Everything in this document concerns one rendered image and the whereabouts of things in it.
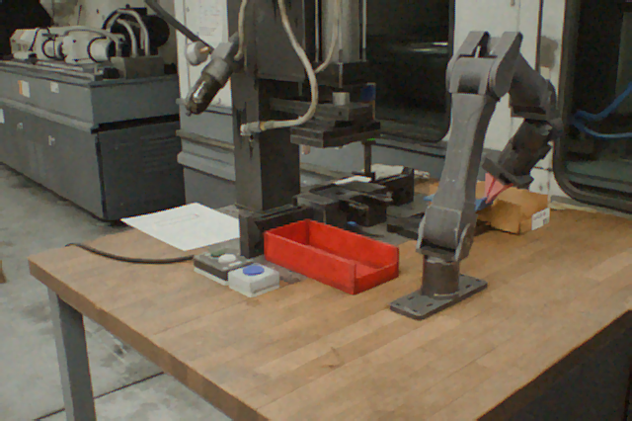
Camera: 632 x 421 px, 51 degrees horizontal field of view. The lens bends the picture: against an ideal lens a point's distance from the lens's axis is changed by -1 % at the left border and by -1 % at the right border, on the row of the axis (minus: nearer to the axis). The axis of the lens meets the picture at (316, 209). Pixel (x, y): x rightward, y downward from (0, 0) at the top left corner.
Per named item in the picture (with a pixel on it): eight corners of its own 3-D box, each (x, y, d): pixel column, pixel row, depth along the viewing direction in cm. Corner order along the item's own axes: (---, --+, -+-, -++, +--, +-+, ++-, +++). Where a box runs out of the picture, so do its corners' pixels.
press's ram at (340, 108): (325, 163, 139) (324, 14, 131) (248, 146, 158) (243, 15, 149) (383, 150, 151) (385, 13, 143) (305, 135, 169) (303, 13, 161)
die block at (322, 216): (325, 242, 145) (324, 209, 143) (294, 231, 152) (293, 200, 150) (386, 221, 158) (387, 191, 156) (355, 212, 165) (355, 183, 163)
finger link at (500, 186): (478, 186, 151) (499, 152, 145) (502, 206, 148) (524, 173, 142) (462, 192, 146) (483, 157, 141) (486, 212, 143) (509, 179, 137)
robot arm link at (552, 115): (528, 137, 147) (531, 82, 143) (567, 142, 141) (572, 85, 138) (505, 147, 138) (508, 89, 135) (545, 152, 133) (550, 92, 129)
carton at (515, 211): (518, 239, 147) (521, 205, 145) (428, 215, 165) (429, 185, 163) (548, 226, 156) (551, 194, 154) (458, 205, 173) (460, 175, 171)
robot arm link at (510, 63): (521, 88, 139) (461, 18, 115) (564, 91, 133) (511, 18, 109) (506, 143, 138) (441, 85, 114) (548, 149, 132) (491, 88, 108)
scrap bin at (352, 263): (354, 295, 118) (354, 264, 116) (264, 260, 136) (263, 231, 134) (398, 277, 126) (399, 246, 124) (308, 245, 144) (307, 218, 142)
